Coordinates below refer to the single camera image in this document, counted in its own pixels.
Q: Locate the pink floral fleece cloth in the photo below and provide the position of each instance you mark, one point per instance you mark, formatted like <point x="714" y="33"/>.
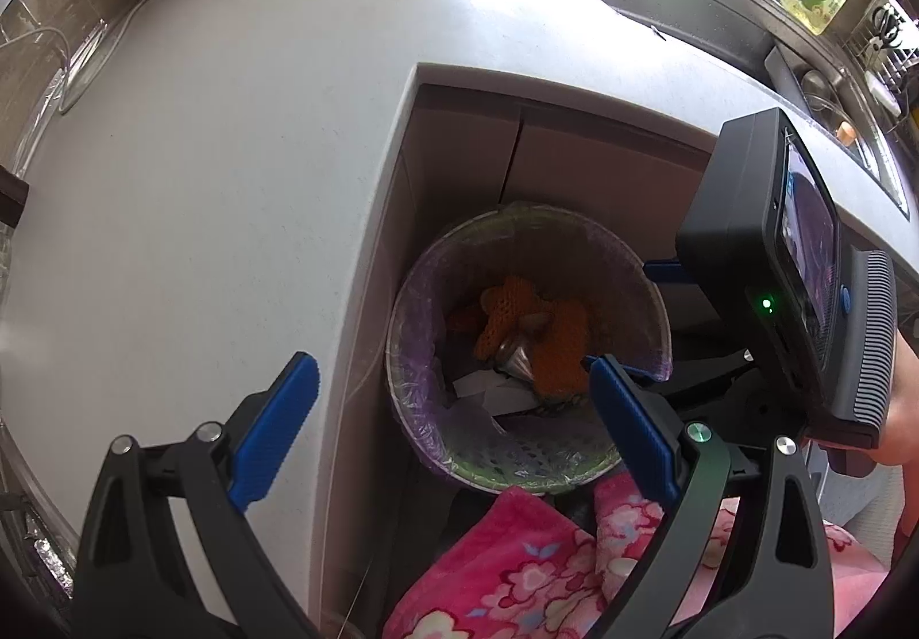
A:
<point x="517" y="567"/>

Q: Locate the white paper scrap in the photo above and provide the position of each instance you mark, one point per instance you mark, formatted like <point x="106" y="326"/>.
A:
<point x="488" y="387"/>

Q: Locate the small orange object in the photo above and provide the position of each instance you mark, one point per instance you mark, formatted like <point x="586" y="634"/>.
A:
<point x="847" y="132"/>

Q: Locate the stainless steel sink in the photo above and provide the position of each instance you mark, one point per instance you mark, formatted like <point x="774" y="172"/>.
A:
<point x="826" y="107"/>

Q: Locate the green perforated trash bin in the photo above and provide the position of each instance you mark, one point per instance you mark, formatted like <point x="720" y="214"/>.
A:
<point x="502" y="449"/>

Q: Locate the purple plastic bin liner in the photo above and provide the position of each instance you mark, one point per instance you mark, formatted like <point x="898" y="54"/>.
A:
<point x="413" y="330"/>

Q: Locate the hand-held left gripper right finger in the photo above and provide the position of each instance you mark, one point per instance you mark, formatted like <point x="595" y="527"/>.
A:
<point x="635" y="431"/>

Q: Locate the dark brown object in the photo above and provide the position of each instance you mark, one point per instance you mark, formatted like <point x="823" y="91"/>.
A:
<point x="11" y="197"/>

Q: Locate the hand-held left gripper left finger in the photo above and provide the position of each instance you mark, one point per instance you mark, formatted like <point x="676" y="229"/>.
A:
<point x="276" y="431"/>

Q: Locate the silver foil wrapper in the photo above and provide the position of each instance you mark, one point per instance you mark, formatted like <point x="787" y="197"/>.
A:
<point x="517" y="355"/>

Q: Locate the person's right forearm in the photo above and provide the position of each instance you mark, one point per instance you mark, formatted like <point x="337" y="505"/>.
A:
<point x="904" y="409"/>

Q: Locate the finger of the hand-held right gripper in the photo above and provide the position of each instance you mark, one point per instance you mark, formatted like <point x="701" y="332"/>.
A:
<point x="703" y="373"/>
<point x="664" y="271"/>

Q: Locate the clear plastic container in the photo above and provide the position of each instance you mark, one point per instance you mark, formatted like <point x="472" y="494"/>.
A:
<point x="36" y="538"/>

